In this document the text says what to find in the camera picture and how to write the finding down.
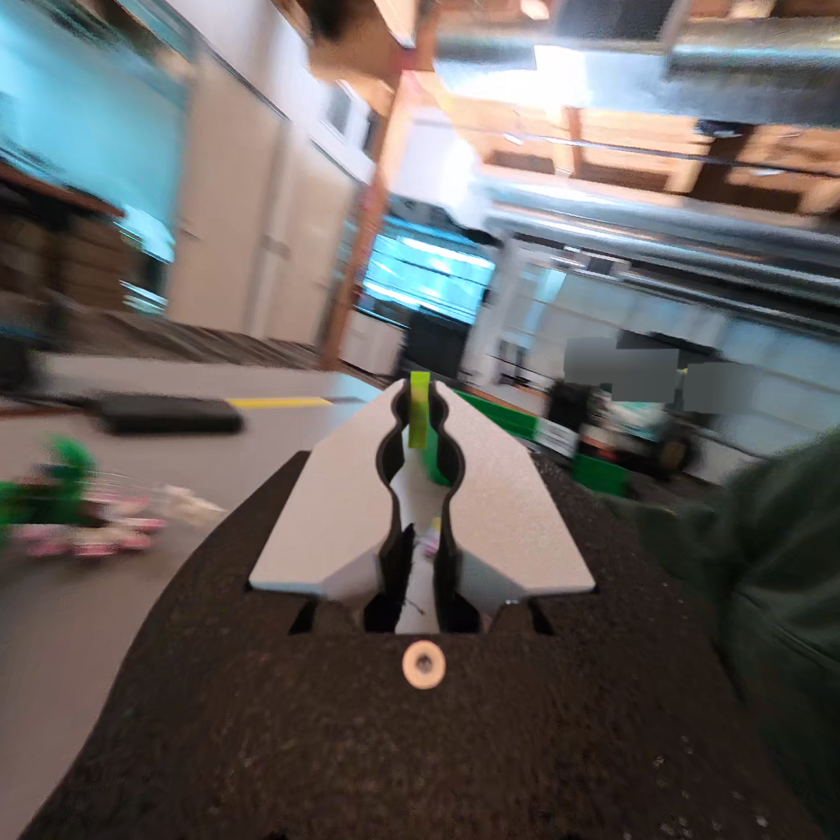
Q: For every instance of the yellow tape strip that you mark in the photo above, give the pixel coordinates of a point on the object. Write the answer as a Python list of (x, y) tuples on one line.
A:
[(282, 402)]

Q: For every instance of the wooden post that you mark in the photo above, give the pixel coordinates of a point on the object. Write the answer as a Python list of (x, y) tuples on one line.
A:
[(354, 262)]

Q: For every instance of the large window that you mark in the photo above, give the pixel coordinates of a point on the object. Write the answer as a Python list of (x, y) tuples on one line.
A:
[(426, 275)]

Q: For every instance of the pink white lego flower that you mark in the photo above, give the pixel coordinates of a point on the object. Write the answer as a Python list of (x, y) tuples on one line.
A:
[(98, 538)]

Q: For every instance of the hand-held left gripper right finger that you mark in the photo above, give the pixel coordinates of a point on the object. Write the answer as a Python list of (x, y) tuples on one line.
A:
[(518, 518)]

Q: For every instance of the silver air duct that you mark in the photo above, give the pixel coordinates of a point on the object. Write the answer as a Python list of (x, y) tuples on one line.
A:
[(722, 59)]

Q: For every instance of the black mesh office chair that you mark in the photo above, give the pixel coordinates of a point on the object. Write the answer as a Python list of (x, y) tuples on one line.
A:
[(436, 348)]

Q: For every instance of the black power strip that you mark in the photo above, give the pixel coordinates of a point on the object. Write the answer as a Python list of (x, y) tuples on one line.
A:
[(170, 415)]

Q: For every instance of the lime green lego feather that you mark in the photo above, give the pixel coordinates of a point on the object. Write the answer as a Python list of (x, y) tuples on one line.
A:
[(420, 413)]

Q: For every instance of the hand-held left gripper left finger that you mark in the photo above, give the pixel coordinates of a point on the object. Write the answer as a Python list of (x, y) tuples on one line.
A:
[(321, 518)]

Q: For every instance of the white door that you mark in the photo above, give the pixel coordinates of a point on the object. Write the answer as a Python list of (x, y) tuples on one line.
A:
[(223, 229)]

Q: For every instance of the white recycling cabinet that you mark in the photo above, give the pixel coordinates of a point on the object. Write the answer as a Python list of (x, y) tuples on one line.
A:
[(371, 341)]

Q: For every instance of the green plastic bin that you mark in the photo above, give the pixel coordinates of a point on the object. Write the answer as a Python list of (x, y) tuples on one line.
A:
[(597, 476)]

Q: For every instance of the person's green jacket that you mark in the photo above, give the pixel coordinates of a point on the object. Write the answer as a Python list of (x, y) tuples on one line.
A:
[(774, 590)]

